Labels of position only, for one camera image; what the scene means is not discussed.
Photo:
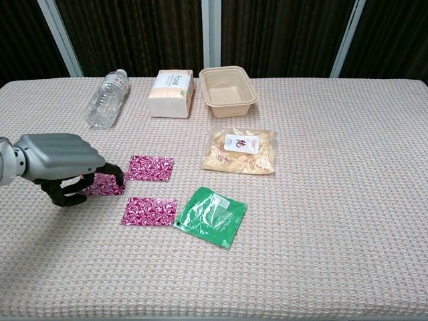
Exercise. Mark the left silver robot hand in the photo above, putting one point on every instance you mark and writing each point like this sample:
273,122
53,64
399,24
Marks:
60,154

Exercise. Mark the magenta white patterned packet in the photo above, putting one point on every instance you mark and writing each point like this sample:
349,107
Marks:
107,188
148,212
150,168

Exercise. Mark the clear plastic water bottle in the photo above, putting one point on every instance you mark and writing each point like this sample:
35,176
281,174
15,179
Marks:
105,100

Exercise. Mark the peach tissue pack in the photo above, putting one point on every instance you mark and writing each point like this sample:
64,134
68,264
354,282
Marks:
170,97

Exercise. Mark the dark pleated partition panel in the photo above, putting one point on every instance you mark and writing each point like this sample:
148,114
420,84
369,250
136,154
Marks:
284,33
23,33
394,33
133,33

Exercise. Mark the green foil sachet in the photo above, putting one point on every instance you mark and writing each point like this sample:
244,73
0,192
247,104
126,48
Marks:
210,217

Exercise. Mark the beige food container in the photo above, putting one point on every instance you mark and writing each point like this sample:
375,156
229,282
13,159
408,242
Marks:
227,90

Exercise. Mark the clear snack bag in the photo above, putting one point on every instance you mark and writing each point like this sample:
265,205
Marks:
240,157

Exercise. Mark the pink waffle tablecloth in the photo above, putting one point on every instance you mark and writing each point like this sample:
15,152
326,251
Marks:
301,217

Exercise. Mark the grey aluminium partition post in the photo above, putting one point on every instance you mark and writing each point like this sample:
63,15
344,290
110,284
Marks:
58,33
348,33
210,33

